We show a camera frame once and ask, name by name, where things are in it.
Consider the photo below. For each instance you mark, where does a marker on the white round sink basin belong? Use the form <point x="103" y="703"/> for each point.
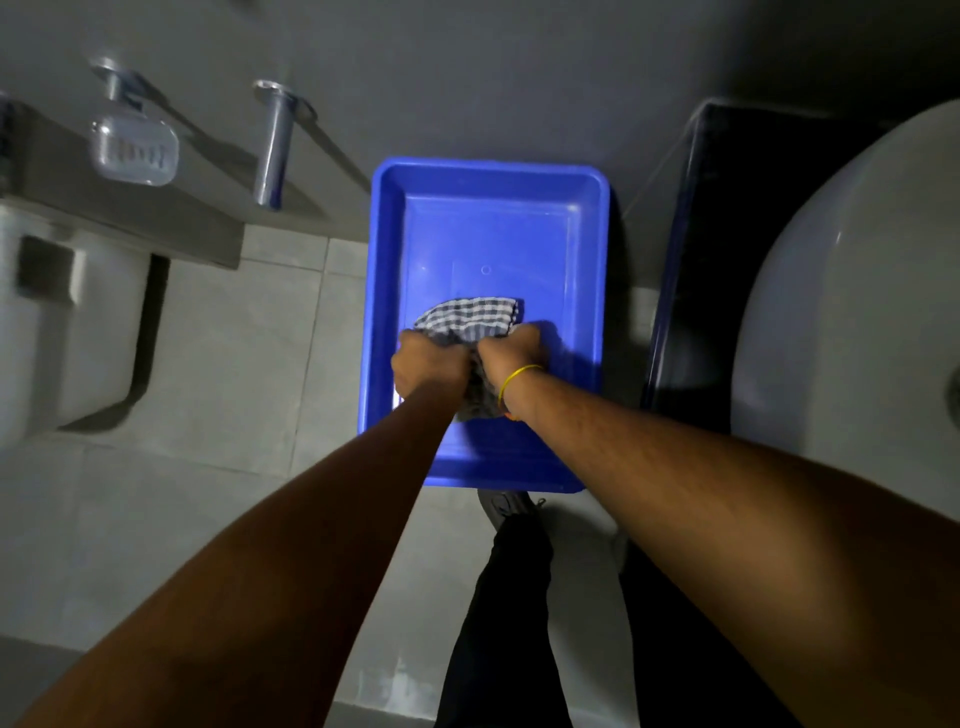
<point x="855" y="315"/>

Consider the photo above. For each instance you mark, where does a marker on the yellow wrist band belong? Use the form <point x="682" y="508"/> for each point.
<point x="512" y="378"/>

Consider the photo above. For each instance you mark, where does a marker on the person's left hand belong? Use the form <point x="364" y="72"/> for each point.
<point x="427" y="366"/>

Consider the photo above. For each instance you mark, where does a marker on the blue plastic tub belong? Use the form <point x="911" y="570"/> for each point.
<point x="487" y="247"/>

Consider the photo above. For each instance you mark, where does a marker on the person's right hand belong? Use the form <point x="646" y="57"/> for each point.
<point x="508" y="354"/>

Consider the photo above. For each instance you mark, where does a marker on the white toilet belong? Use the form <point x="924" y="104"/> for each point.
<point x="64" y="330"/>

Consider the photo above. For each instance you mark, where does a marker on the person's right forearm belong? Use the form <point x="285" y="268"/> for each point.
<point x="750" y="540"/>

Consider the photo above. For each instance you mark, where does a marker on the person's black trouser leg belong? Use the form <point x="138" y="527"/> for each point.
<point x="504" y="630"/>

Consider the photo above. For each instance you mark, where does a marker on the grey checkered cloth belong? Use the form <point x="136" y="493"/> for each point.
<point x="471" y="315"/>

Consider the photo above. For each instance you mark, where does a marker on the chrome wall tap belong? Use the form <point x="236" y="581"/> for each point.
<point x="271" y="142"/>

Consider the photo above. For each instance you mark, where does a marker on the grey stone ledge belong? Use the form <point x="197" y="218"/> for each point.
<point x="112" y="187"/>

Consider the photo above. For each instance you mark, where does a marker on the person's left forearm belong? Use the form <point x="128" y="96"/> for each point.
<point x="247" y="577"/>

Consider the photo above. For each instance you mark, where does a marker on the person's grey shoe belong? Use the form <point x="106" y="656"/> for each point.
<point x="507" y="505"/>

